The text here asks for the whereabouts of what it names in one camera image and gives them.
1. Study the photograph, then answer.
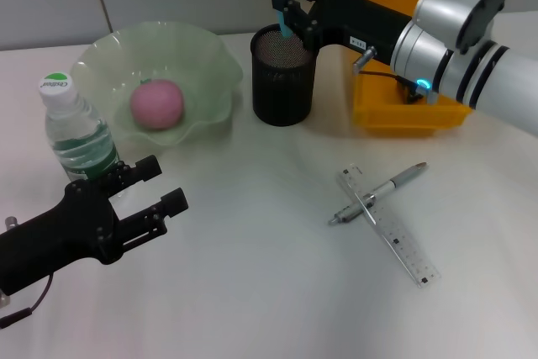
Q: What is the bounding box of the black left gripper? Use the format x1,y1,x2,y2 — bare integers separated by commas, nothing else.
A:
0,155,189,297

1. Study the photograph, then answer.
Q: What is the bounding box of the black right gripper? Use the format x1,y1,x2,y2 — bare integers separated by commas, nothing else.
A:
271,0,413,66

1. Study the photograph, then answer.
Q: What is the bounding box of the pink toy peach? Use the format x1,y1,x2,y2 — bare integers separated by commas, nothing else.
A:
129,77,185,130

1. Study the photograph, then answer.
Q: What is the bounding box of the clear green-label water bottle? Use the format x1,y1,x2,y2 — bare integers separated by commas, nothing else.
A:
39,71,123,183

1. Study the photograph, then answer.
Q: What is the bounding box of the silver pen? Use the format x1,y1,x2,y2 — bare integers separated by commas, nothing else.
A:
327,161,429,228

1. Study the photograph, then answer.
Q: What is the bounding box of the transparent plastic ruler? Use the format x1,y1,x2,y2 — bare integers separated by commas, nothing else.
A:
335,164,442,288

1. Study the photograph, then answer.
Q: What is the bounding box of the black mesh pen holder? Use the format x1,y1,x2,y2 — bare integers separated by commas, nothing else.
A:
251,24,317,128

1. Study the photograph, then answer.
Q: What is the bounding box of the green wavy glass fruit plate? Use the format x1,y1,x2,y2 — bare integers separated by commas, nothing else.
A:
69,20,245,148

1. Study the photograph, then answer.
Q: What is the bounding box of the yellow plastic bin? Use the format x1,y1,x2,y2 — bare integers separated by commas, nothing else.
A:
346,0,474,138

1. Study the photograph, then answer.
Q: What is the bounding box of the right arm cable with plug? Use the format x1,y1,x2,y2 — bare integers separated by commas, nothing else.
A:
351,45,421,91

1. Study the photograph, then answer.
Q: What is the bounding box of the arm cable with plug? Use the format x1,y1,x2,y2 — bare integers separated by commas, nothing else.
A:
0,273,55,330
351,45,421,91

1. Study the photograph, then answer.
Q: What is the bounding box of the left arm cable with plug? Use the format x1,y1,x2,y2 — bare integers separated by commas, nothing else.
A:
0,273,55,330

